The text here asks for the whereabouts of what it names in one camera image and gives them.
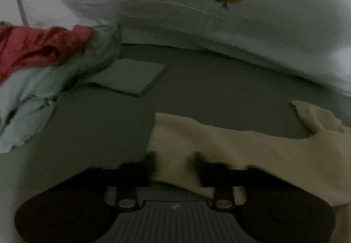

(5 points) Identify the white carrot-print pillow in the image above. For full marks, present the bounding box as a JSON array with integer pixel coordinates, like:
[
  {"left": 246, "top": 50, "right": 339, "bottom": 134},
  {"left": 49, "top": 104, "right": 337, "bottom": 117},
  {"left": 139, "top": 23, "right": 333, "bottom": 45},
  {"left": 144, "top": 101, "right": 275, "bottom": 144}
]
[{"left": 11, "top": 0, "right": 351, "bottom": 99}]

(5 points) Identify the cream knit garment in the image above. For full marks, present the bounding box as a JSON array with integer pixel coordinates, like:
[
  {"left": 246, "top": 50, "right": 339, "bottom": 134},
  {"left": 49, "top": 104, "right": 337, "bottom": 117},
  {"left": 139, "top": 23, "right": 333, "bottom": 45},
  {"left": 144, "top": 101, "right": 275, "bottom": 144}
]
[{"left": 147, "top": 100, "right": 351, "bottom": 208}]

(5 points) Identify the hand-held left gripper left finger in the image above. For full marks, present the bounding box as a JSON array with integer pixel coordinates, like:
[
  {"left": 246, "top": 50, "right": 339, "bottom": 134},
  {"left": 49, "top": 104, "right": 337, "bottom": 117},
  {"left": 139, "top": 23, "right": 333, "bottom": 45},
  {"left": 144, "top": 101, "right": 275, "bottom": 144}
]
[{"left": 57, "top": 151, "right": 157, "bottom": 210}]

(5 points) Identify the grey bed sheet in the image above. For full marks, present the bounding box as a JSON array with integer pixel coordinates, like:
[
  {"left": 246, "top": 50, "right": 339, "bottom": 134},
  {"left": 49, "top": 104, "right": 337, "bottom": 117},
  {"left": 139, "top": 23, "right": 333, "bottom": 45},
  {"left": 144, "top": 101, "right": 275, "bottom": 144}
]
[{"left": 0, "top": 43, "right": 346, "bottom": 243}]

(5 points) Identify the folded light green cloth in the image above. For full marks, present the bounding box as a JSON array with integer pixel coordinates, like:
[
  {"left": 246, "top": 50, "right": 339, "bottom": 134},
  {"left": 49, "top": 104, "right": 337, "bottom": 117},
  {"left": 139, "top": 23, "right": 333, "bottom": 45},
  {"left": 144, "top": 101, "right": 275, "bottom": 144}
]
[{"left": 87, "top": 58, "right": 167, "bottom": 97}]

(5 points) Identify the light green garment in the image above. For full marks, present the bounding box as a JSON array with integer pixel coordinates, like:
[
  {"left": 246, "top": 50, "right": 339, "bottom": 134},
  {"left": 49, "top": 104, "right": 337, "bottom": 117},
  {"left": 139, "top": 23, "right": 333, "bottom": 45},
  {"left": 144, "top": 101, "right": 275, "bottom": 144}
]
[{"left": 0, "top": 20, "right": 122, "bottom": 153}]

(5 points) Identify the red garment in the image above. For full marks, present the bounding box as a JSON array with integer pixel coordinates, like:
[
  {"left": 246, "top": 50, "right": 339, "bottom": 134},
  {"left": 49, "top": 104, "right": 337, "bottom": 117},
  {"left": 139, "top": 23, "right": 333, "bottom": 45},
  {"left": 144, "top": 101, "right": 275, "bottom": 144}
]
[{"left": 0, "top": 25, "right": 95, "bottom": 85}]

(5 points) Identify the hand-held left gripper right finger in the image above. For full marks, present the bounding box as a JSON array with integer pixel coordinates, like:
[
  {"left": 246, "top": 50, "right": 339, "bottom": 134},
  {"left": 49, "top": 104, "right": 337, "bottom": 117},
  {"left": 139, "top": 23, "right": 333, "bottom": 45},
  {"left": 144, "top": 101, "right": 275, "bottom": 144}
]
[{"left": 193, "top": 151, "right": 277, "bottom": 210}]

